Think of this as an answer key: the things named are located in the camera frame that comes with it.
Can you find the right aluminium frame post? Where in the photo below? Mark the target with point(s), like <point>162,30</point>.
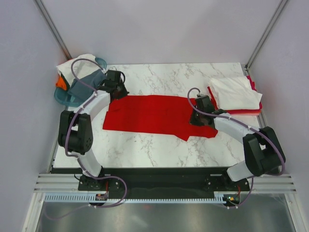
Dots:
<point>265,35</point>

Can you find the left aluminium frame post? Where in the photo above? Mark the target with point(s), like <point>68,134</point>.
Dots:
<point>52,27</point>

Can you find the teal plastic basket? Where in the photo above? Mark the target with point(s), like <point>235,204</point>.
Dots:
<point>76,69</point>

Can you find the aluminium frame post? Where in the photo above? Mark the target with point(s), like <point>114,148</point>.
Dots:
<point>52,27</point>
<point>265,35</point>

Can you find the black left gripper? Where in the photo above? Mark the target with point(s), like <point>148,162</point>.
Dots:
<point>125,92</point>

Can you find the grey blue t shirt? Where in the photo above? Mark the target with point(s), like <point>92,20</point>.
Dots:
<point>81,90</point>

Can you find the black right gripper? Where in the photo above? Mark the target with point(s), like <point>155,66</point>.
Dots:
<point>193,121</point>

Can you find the orange t shirt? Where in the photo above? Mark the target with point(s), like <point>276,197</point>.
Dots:
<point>62,83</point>

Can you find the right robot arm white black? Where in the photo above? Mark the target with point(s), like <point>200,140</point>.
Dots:
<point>263,153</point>

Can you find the folded white t shirt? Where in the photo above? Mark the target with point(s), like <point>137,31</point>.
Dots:
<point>234,93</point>

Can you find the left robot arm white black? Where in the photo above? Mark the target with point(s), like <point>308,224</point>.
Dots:
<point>75,127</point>

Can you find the white slotted cable duct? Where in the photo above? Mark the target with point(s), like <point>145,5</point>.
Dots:
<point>99,198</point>

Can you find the folded pink t shirt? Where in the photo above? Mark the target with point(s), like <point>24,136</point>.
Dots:
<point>252,83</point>

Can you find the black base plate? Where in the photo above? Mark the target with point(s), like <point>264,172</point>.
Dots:
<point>162,183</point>

